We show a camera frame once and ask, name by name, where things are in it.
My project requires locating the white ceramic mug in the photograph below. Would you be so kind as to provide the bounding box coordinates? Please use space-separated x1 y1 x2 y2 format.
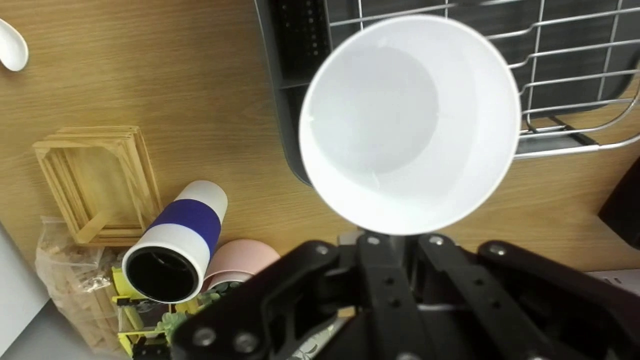
298 15 520 235

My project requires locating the white blue tumbler cup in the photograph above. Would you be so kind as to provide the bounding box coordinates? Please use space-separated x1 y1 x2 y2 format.
121 180 228 303

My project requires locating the steel dish rack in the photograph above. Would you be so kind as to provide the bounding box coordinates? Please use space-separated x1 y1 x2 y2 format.
252 0 640 177

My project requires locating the pink plant pot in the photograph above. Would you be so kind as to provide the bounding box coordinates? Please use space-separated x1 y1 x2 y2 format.
203 237 279 289

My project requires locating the small wooden crate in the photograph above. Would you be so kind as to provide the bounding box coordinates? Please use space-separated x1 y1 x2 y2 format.
33 126 162 248

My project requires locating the yellow toy vehicle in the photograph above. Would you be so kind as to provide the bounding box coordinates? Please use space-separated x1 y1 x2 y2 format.
111 266 219 360

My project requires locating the clear plastic bag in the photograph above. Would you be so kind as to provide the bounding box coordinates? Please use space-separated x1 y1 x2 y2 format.
33 218 121 355

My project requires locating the black box orange label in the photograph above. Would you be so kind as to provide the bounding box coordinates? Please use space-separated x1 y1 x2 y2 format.
597 158 640 248

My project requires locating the white ceramic spoon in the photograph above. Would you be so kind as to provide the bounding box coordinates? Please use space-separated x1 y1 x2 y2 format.
0 17 30 72

